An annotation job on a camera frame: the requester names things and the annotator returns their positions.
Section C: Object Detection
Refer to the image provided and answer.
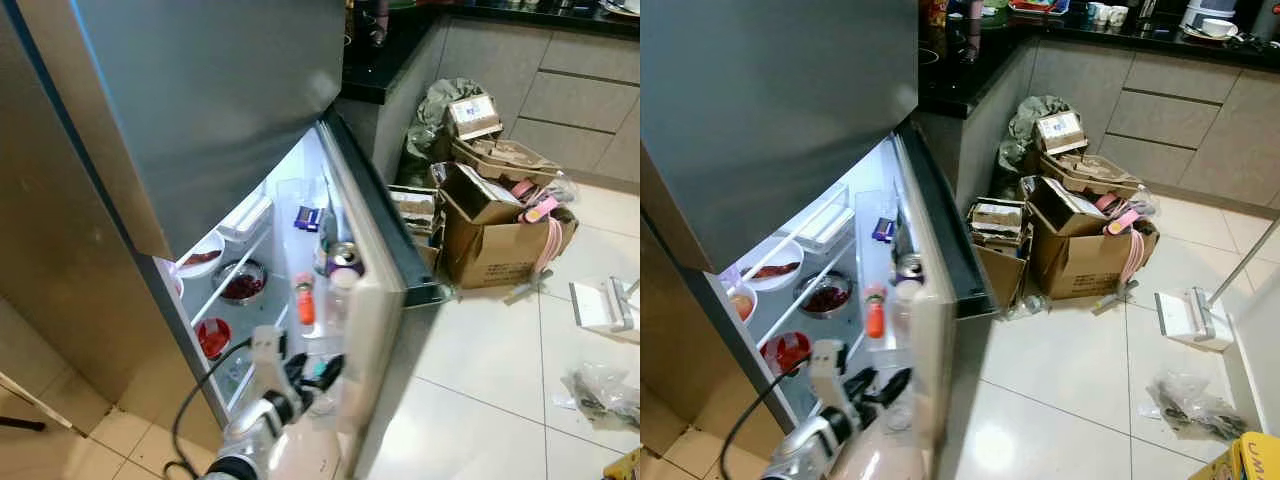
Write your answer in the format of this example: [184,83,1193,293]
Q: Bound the grey fridge door cream lining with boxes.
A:
[890,125,996,480]
[318,112,446,480]

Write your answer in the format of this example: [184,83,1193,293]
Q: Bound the grey steel fridge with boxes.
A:
[640,0,996,480]
[0,0,446,480]

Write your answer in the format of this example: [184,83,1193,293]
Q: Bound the orange bottle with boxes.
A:
[293,272,317,326]
[863,283,888,339]

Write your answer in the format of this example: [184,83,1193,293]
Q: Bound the clear bottle white cap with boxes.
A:
[890,285,926,346]
[325,268,361,336]

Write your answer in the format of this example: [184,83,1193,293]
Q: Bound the steel bowl red food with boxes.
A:
[213,260,268,304]
[795,270,854,319]

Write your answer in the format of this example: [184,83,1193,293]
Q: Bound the white bowl red food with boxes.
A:
[175,232,226,279]
[740,238,804,293]

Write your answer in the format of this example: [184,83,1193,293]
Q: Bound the clear food container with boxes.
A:
[215,195,273,241]
[790,185,853,251]

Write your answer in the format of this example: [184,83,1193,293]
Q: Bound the small cardboard box of papers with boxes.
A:
[968,198,1036,249]
[388,185,441,236]

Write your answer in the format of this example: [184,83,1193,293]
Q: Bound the large open cardboard box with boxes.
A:
[437,163,579,291]
[1022,175,1161,301]

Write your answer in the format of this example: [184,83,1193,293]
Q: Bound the clear plastic bag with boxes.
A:
[560,362,641,431]
[1145,372,1251,443]

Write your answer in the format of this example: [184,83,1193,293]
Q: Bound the flat cardboard box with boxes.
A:
[1040,150,1146,201]
[450,138,563,186]

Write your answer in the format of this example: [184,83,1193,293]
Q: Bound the grey green trash bag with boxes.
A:
[405,78,486,186]
[995,95,1071,201]

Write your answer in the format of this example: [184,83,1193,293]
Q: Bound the grey freezer door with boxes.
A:
[640,0,921,276]
[15,0,348,263]

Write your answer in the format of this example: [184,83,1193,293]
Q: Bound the small labelled cardboard box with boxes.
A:
[447,93,504,141]
[1033,110,1089,156]

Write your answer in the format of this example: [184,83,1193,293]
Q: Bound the grey kitchen cabinets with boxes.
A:
[435,20,641,186]
[1020,40,1280,211]

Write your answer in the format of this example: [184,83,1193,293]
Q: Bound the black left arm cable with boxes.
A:
[720,352,813,479]
[172,338,255,479]

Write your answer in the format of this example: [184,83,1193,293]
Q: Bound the pink strap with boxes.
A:
[1105,195,1151,291]
[515,180,566,276]

